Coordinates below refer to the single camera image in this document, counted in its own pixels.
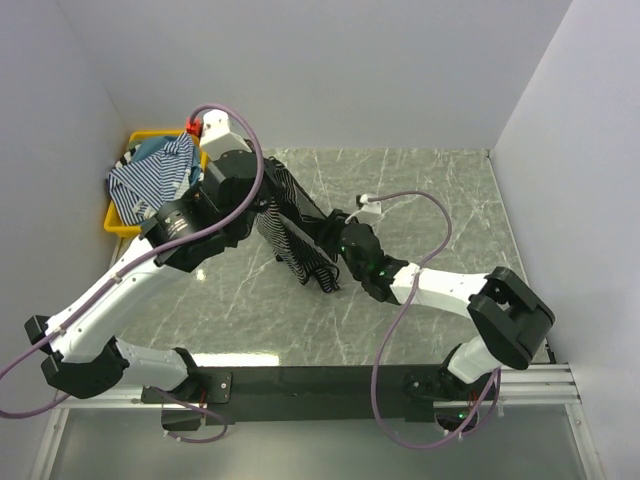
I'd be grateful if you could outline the black striped tank top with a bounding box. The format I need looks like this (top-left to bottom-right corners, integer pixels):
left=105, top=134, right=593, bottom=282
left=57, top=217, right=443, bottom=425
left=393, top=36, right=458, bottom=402
left=255, top=157, right=340, bottom=293

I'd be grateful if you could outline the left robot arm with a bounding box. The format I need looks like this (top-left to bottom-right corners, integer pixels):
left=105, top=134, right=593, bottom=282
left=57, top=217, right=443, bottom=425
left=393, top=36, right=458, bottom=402
left=25, top=150, right=278, bottom=402

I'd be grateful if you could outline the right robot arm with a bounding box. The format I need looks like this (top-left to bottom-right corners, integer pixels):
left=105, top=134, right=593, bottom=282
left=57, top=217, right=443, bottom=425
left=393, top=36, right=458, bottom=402
left=317, top=210, right=555, bottom=400

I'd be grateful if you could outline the teal tank top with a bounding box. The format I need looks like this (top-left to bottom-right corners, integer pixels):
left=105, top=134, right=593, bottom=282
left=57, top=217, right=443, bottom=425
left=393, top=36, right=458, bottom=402
left=129, top=135, right=202, bottom=184

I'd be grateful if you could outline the blue white striped tank top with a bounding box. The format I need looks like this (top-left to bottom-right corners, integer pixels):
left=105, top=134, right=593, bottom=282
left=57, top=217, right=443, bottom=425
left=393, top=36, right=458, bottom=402
left=105, top=133, right=197, bottom=225

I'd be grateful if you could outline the yellow plastic bin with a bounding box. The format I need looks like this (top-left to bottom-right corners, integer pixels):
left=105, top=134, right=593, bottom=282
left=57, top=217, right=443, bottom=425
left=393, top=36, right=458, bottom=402
left=103, top=129, right=211, bottom=236

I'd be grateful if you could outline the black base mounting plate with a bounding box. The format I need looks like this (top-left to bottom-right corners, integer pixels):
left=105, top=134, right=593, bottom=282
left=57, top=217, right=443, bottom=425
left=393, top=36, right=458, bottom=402
left=140, top=363, right=481, bottom=434

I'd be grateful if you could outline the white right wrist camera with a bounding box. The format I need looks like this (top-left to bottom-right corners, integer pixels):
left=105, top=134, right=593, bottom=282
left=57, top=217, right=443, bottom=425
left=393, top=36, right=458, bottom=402
left=356, top=194, right=382, bottom=216

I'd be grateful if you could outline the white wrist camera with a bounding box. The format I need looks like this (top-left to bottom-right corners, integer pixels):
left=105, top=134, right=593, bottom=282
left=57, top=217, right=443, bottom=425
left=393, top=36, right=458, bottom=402
left=356, top=194, right=382, bottom=216
left=186, top=110, right=251, bottom=161

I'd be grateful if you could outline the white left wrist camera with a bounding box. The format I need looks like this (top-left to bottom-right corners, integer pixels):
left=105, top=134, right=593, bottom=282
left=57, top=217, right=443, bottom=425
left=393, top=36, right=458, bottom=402
left=186, top=110, right=251, bottom=161

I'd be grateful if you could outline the aluminium extrusion rail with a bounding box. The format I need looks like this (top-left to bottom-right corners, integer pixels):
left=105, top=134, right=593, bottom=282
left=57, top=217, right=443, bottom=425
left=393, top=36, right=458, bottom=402
left=56, top=364, right=582, bottom=410

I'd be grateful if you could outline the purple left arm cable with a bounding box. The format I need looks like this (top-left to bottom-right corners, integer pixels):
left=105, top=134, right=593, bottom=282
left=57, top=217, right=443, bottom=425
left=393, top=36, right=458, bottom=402
left=0, top=103, right=266, bottom=445

